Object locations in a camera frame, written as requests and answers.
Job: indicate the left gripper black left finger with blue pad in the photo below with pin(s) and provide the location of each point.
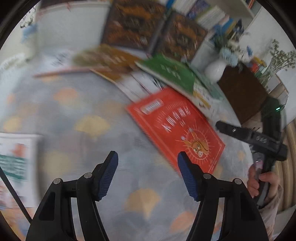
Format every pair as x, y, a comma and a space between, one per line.
53, 219

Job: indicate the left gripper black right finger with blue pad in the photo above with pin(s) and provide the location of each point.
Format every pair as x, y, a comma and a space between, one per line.
241, 218

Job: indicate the red paperback book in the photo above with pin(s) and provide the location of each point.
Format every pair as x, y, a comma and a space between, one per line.
174, 124

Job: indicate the green paperback book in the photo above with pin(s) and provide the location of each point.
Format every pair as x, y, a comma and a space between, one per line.
170, 71

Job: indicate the white calligraphy cover book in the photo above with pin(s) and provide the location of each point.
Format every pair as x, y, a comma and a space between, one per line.
138, 85

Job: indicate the pink sleeved forearm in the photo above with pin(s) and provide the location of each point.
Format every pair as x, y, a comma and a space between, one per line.
269, 212

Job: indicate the stack of sorted books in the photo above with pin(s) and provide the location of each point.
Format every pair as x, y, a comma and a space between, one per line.
19, 155

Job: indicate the row of shelved books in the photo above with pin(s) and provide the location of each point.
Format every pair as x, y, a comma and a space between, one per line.
206, 15

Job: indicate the beige ribbed radiator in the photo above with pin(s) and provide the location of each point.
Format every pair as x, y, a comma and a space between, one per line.
286, 169

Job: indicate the dark brown wooden cabinet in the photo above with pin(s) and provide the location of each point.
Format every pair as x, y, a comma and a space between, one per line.
243, 91

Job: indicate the glass vase dried sprigs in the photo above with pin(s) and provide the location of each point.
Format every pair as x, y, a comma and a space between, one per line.
280, 60

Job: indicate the white ceramic vase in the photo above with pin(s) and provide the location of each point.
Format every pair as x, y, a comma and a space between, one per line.
215, 70

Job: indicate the blue and white flowers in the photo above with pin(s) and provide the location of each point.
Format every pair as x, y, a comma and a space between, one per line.
226, 41

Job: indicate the patterned fan motif tablecloth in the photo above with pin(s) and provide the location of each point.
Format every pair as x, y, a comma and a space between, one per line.
81, 118

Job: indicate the white bookshelf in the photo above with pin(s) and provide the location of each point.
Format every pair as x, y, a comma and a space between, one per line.
237, 10

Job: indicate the dark ornate encyclopedia right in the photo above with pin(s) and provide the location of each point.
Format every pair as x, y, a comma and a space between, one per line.
181, 38

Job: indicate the dark ornate encyclopedia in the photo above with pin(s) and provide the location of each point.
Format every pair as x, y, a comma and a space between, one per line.
181, 38
132, 24

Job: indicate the white pink edged book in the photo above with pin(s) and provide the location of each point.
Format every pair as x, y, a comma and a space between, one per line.
57, 63

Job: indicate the brown cover book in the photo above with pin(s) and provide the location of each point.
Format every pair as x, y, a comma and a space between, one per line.
106, 61

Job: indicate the dark ornate encyclopedia left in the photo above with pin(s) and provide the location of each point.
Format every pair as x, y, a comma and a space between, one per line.
132, 24

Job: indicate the black camera box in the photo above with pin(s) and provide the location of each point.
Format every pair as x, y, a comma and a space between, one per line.
271, 118

